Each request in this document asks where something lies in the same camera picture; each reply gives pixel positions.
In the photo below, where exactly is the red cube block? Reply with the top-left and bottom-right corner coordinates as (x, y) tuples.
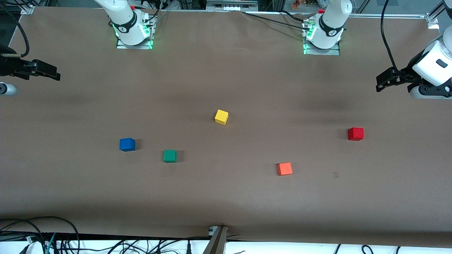
(347, 127), (364, 141)

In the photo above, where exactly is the blue cube block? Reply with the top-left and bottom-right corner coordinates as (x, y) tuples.
(119, 138), (136, 152)

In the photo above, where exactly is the yellow cube block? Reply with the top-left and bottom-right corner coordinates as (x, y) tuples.
(214, 109), (229, 125)

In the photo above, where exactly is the brown table cover sheet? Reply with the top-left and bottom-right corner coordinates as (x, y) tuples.
(0, 6), (452, 248)

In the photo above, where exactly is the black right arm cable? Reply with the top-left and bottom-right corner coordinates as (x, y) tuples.
(0, 10), (30, 58)

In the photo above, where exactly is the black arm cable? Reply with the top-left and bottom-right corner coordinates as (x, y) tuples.
(380, 0), (406, 76)
(0, 10), (30, 58)

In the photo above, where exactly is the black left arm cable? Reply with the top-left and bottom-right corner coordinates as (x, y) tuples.
(380, 0), (406, 76)

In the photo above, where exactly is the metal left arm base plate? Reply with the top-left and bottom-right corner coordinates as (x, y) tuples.
(303, 19), (341, 56)

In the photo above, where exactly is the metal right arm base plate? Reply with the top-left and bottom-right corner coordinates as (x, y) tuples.
(116, 16), (155, 50)

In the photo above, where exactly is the black base cable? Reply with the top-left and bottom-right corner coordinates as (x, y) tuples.
(281, 10), (311, 22)
(242, 11), (312, 31)

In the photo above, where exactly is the black looping floor cable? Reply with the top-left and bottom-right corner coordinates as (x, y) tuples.
(0, 216), (80, 254)

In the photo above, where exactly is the teal floor cable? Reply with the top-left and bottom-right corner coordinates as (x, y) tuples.
(44, 233), (57, 254)

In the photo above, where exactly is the aluminium frame rail piece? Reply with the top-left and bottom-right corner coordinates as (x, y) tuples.
(206, 0), (259, 12)

